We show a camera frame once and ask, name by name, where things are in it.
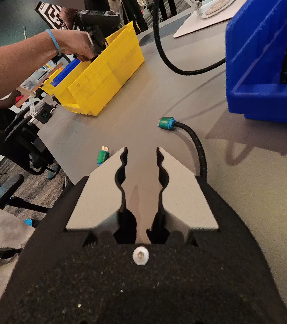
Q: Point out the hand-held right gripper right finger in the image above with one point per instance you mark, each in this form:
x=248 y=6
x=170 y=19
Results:
x=186 y=200

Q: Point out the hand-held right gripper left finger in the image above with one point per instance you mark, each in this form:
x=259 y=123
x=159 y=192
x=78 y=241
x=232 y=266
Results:
x=100 y=200

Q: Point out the large blue plastic bin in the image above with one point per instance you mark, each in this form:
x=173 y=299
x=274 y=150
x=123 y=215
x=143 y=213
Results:
x=254 y=63

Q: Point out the person's left forearm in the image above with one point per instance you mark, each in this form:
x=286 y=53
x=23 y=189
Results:
x=14 y=65

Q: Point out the grey desk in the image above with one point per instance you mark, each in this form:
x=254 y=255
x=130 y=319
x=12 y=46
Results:
x=138 y=96

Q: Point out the person's left hand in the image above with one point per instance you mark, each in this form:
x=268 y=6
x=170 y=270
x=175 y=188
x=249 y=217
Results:
x=75 y=44

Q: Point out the blue wristband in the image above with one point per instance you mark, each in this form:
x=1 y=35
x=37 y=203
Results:
x=55 y=43

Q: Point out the small blue plastic bin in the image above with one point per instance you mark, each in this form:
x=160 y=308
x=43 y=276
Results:
x=66 y=70

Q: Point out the small yellow plastic bin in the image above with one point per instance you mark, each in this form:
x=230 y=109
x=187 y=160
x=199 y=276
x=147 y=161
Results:
x=48 y=84

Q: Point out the white metal stand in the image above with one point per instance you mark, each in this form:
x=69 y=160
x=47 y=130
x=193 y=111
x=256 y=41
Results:
x=189 y=27

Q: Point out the person's grey clothing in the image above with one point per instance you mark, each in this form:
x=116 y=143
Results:
x=1 y=227

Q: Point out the black office chair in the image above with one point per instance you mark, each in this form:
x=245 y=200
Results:
x=19 y=136

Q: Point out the black device with display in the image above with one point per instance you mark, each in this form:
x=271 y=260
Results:
x=43 y=114

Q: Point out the small white stand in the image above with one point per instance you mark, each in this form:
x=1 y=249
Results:
x=33 y=103

